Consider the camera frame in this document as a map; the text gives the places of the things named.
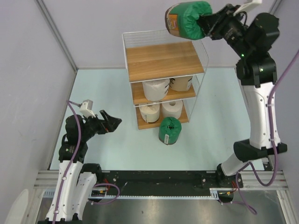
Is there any white wire shelf rack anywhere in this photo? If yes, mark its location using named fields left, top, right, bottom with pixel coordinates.
left=122, top=30, right=209, bottom=130

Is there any wooden shelf board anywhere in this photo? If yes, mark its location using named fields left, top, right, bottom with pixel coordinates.
left=131, top=82, right=196, bottom=105
left=126, top=41, right=204, bottom=83
left=136, top=106, right=189, bottom=130

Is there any bottom wooden shelf board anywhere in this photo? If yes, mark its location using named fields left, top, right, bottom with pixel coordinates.
left=136, top=106, right=189, bottom=130

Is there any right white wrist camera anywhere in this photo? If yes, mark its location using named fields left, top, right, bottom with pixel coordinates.
left=233, top=0, right=263, bottom=16

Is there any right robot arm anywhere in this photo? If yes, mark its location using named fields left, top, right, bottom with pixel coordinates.
left=197, top=4, right=287, bottom=187

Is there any top wooden shelf board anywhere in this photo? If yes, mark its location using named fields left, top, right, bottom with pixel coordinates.
left=126, top=41, right=204, bottom=83

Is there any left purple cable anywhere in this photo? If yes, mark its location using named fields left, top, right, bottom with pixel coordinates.
left=51, top=100, right=121, bottom=224

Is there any middle wooden shelf board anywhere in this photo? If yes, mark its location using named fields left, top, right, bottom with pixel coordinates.
left=131, top=82, right=196, bottom=105

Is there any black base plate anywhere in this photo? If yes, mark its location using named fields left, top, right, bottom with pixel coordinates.
left=95, top=170, right=243, bottom=192

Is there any purple cable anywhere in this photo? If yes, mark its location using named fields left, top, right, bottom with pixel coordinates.
left=51, top=100, right=121, bottom=224
left=235, top=50, right=299, bottom=215

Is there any cream paper roll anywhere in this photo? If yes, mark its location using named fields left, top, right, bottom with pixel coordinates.
left=139, top=104, right=160, bottom=123

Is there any green roll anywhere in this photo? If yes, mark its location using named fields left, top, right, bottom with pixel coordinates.
left=158, top=117, right=182, bottom=145
left=165, top=1, right=212, bottom=40

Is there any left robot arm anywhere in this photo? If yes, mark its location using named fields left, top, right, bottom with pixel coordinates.
left=42, top=110, right=122, bottom=224

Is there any white slotted cable duct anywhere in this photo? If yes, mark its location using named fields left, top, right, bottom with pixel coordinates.
left=43, top=188, right=220, bottom=199

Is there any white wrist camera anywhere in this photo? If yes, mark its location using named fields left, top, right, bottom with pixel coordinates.
left=79, top=99, right=96, bottom=118
left=233, top=0, right=263, bottom=16

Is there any tan paper roll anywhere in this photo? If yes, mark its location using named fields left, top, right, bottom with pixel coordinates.
left=170, top=76, right=193, bottom=91

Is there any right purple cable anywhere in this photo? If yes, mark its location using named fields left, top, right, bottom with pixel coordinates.
left=235, top=50, right=299, bottom=215

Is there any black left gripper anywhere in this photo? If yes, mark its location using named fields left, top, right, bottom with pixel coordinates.
left=80, top=110, right=121, bottom=141

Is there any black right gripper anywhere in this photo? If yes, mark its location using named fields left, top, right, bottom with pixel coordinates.
left=196, top=4, right=253, bottom=58

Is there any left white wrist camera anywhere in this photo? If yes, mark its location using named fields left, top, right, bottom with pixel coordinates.
left=79, top=99, right=96, bottom=118

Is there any unwrapped white paper roll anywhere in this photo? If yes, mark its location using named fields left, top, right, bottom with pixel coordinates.
left=162, top=100, right=183, bottom=119

